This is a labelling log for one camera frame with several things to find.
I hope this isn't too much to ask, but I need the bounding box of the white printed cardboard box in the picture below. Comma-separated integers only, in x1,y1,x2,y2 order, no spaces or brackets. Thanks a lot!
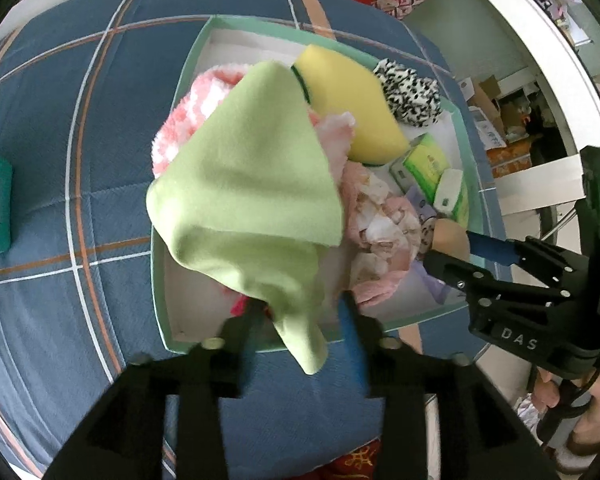
466,104,508,151

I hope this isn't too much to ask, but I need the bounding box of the blue plaid blanket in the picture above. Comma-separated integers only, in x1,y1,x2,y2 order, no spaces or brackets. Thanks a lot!
0,0,506,480

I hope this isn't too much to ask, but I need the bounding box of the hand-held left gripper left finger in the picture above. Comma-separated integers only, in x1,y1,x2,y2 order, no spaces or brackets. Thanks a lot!
42,305,261,480

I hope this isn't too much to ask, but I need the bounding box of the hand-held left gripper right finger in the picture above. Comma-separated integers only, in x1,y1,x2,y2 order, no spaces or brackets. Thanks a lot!
337,292,553,480

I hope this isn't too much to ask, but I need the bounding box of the brown cardboard box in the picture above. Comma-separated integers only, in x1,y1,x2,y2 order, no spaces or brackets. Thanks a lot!
472,76,503,106

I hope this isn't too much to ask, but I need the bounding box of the beige soft pad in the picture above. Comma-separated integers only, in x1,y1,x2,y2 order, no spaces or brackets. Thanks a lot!
420,217,472,261

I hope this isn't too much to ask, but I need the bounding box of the leopard print scrunchie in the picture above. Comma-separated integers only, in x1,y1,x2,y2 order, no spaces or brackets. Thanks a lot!
372,59,443,127

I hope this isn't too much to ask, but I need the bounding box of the orange carton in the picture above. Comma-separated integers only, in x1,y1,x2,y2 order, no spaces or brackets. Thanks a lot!
487,140,533,178

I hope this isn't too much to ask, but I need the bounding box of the person's right hand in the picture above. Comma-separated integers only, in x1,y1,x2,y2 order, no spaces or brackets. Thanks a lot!
532,366,567,413

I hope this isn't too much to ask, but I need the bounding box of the white arch frame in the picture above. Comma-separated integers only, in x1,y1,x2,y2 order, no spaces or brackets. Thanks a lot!
445,0,600,216

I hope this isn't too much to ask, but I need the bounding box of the wall calendar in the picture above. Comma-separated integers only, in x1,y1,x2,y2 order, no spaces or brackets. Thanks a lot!
495,0,596,46

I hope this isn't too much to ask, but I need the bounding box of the pink printed cloth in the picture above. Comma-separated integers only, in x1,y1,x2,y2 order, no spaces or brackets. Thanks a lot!
312,112,426,307

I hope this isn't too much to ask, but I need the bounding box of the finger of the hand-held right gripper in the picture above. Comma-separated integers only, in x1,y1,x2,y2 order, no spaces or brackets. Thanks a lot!
466,231,588,286
423,251,576,311

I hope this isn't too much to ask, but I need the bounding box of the yellow green sponge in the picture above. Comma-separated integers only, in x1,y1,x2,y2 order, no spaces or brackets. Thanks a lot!
292,44,412,166

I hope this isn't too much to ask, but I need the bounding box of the pink white fluffy cloth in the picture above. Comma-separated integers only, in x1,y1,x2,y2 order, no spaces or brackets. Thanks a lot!
152,64,253,178

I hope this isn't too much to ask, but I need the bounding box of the purple snack packet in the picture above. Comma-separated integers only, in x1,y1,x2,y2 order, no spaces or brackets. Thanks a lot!
405,185,461,308

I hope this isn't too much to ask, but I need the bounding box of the light green cloth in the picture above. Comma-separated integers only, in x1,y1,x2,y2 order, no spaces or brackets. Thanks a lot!
146,60,345,376

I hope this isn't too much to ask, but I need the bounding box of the teal shallow cardboard tray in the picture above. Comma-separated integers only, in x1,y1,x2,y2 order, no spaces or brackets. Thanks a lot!
150,15,487,356

